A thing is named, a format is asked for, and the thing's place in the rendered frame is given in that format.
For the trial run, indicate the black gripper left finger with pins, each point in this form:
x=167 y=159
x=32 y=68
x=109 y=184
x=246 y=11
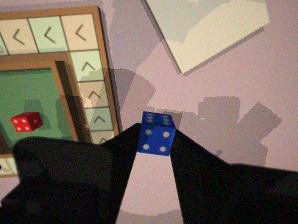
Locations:
x=107 y=165

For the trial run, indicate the red die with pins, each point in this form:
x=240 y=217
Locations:
x=27 y=121

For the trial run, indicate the blue die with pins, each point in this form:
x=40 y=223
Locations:
x=157 y=133

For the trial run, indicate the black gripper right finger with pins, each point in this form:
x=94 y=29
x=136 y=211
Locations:
x=209 y=188

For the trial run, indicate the square board game track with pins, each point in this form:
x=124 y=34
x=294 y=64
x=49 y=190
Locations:
x=65 y=56

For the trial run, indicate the beige flat rectangular block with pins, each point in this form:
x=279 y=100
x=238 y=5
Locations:
x=195 y=30

